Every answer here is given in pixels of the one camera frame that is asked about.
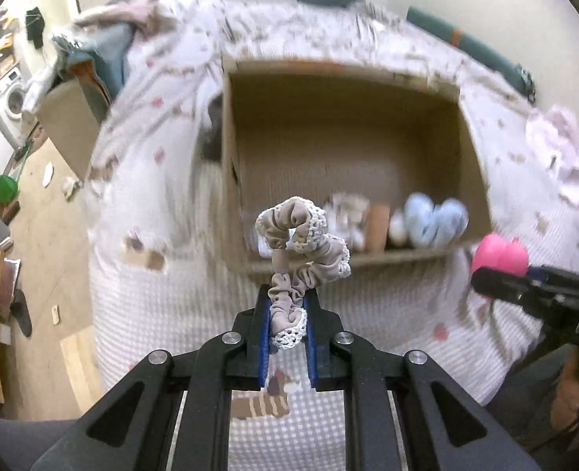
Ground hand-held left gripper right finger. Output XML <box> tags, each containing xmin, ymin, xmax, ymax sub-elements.
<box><xmin>303</xmin><ymin>288</ymin><xmax>541</xmax><ymax>471</ymax></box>

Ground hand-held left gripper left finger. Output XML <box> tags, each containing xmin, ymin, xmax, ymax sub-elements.
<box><xmin>29</xmin><ymin>288</ymin><xmax>271</xmax><ymax>471</ymax></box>

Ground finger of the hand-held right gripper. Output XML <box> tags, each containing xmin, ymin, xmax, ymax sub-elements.
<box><xmin>470</xmin><ymin>266</ymin><xmax>558</xmax><ymax>319</ymax></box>
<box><xmin>526</xmin><ymin>265</ymin><xmax>579</xmax><ymax>281</ymax></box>

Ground blue fluffy scrunchie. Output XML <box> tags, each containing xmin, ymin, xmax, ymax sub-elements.
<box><xmin>405</xmin><ymin>193</ymin><xmax>468</xmax><ymax>248</ymax></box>

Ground beige lace-trimmed scrunchie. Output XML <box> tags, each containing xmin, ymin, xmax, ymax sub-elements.
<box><xmin>255</xmin><ymin>196</ymin><xmax>352</xmax><ymax>354</ymax></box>

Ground white fluffy ball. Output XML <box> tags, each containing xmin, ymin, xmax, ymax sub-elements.
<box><xmin>389</xmin><ymin>210</ymin><xmax>409</xmax><ymax>246</ymax></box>

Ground grey white scrunchie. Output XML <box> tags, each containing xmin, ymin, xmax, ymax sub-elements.
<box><xmin>326</xmin><ymin>194</ymin><xmax>369</xmax><ymax>248</ymax></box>

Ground brown cardboard box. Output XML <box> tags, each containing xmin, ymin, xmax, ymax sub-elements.
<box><xmin>221</xmin><ymin>56</ymin><xmax>494</xmax><ymax>276</ymax></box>

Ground person's right hand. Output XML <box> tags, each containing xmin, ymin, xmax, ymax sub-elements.
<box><xmin>551</xmin><ymin>348</ymin><xmax>579</xmax><ymax>433</ymax></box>

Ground person's dark trousers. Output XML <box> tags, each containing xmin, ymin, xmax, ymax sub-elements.
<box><xmin>0</xmin><ymin>348</ymin><xmax>579</xmax><ymax>471</ymax></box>

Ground crumpled pink cloth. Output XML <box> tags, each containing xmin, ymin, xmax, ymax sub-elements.
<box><xmin>525</xmin><ymin>105</ymin><xmax>579</xmax><ymax>217</ymax></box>

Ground teal rolled mat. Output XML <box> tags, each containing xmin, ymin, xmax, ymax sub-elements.
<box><xmin>407</xmin><ymin>6</ymin><xmax>536</xmax><ymax>104</ymax></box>

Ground brown bedside box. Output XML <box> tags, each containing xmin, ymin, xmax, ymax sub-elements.
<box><xmin>39</xmin><ymin>78</ymin><xmax>111</xmax><ymax>182</ymax></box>

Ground green plastic container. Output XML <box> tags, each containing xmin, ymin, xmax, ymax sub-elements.
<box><xmin>0</xmin><ymin>175</ymin><xmax>19</xmax><ymax>205</ymax></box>

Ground blue grey cloth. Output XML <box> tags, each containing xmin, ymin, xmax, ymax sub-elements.
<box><xmin>56</xmin><ymin>24</ymin><xmax>133</xmax><ymax>104</ymax></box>

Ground white washing machine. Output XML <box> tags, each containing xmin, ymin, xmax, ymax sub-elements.
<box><xmin>0</xmin><ymin>71</ymin><xmax>30</xmax><ymax>148</ymax></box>

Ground pink grey clothing pile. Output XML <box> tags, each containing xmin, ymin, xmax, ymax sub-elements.
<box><xmin>73</xmin><ymin>0</ymin><xmax>197</xmax><ymax>40</ymax></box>

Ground black hanging garment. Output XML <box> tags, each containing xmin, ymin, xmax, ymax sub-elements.
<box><xmin>26</xmin><ymin>7</ymin><xmax>45</xmax><ymax>50</ymax></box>

